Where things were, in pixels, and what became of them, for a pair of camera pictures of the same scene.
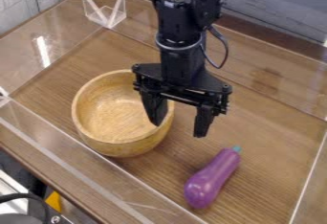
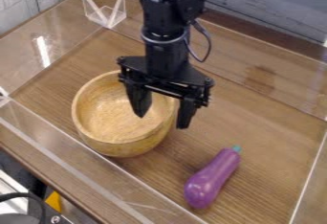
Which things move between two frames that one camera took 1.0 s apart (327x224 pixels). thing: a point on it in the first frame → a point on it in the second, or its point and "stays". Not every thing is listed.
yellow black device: x=55 y=201 stays
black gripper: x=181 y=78 → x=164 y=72
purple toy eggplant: x=204 y=188 stays
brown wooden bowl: x=110 y=117 stays
